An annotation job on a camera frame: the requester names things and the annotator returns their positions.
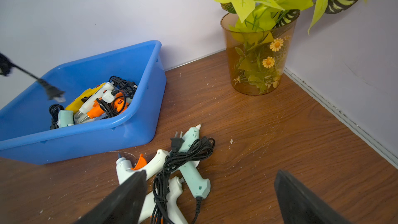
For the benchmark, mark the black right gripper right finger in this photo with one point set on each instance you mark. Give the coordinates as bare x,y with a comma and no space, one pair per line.
299,205

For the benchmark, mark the yellow glue gun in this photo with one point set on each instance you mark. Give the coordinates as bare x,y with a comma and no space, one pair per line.
78,102

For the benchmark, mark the blue plastic storage box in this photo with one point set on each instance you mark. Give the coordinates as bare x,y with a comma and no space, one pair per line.
26,134

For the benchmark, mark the small white red glue gun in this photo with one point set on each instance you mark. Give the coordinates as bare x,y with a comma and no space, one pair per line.
174,213

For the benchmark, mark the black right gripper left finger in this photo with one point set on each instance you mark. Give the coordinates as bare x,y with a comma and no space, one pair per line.
122,206

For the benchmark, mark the mint glue gun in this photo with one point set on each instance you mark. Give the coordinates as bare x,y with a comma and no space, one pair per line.
198,186
65,119

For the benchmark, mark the potted green plant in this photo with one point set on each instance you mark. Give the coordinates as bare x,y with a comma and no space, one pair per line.
258,34

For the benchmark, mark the white orange glue gun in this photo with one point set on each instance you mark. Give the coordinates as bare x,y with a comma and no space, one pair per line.
125,169

